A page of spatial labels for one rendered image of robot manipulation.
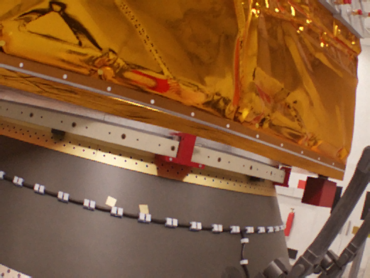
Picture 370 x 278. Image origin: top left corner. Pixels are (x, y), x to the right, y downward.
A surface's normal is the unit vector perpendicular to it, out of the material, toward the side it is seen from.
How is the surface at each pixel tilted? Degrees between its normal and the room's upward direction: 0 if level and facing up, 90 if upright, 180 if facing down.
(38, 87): 90
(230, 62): 90
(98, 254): 62
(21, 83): 90
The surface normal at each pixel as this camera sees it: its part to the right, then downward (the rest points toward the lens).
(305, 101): 0.58, 0.11
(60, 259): 0.22, -0.47
